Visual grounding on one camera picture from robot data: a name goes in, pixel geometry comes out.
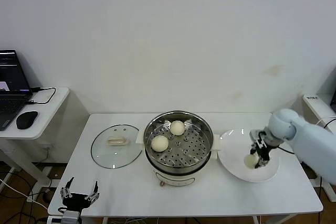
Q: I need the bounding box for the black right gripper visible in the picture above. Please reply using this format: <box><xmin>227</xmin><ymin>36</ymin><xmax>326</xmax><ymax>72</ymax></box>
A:
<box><xmin>248</xmin><ymin>140</ymin><xmax>274</xmax><ymax>169</ymax></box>

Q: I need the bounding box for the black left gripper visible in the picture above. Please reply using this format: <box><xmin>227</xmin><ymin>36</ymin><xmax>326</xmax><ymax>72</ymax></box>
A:
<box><xmin>60</xmin><ymin>177</ymin><xmax>101</xmax><ymax>211</ymax></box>

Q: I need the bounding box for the white steamed baozi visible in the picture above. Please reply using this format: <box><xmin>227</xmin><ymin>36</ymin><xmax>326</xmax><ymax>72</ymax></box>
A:
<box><xmin>243</xmin><ymin>154</ymin><xmax>259</xmax><ymax>169</ymax></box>
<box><xmin>170</xmin><ymin>120</ymin><xmax>185</xmax><ymax>136</ymax></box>
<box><xmin>151</xmin><ymin>135</ymin><xmax>169</xmax><ymax>153</ymax></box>

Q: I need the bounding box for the glass lid with cream handle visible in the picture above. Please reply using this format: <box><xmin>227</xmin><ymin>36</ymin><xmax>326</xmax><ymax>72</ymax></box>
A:
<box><xmin>90</xmin><ymin>123</ymin><xmax>141</xmax><ymax>169</ymax></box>

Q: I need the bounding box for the perforated steel steamer basket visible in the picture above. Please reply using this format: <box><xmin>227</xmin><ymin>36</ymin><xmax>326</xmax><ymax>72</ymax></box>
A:
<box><xmin>143</xmin><ymin>110</ymin><xmax>215</xmax><ymax>174</ymax></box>

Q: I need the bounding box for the white round plate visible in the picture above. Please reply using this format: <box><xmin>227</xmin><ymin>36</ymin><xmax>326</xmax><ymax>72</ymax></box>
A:
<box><xmin>218</xmin><ymin>129</ymin><xmax>280</xmax><ymax>184</ymax></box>

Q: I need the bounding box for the cream electric cooker base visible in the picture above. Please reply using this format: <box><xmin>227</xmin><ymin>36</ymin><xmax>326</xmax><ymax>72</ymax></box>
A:
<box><xmin>135</xmin><ymin>129</ymin><xmax>222</xmax><ymax>188</ymax></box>

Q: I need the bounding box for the white side table with laptop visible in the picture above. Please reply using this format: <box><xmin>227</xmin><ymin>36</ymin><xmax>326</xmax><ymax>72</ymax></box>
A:
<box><xmin>0</xmin><ymin>86</ymin><xmax>71</xmax><ymax>190</ymax></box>

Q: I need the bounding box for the black computer mouse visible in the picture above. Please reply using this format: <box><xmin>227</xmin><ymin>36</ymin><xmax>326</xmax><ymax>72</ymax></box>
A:
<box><xmin>16</xmin><ymin>110</ymin><xmax>39</xmax><ymax>130</ymax></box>

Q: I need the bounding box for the black laptop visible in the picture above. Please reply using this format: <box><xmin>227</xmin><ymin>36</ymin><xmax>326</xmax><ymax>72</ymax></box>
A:
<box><xmin>0</xmin><ymin>49</ymin><xmax>34</xmax><ymax>131</ymax></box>

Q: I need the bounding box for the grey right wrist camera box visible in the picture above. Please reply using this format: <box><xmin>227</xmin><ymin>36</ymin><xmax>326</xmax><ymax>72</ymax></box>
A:
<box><xmin>249</xmin><ymin>129</ymin><xmax>268</xmax><ymax>143</ymax></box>

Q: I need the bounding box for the white floor cable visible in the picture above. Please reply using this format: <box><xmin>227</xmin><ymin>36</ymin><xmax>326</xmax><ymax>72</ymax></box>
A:
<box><xmin>0</xmin><ymin>178</ymin><xmax>50</xmax><ymax>211</ymax></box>

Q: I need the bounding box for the black laptop cable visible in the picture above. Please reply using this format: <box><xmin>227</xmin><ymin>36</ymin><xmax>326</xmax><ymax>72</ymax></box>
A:
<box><xmin>25</xmin><ymin>86</ymin><xmax>57</xmax><ymax>104</ymax></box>

